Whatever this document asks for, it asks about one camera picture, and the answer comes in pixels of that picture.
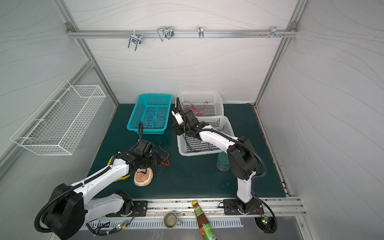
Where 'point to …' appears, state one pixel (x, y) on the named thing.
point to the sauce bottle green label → (206, 228)
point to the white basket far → (202, 103)
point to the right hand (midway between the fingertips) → (178, 120)
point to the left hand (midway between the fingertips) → (160, 158)
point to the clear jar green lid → (223, 163)
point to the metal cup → (170, 220)
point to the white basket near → (190, 145)
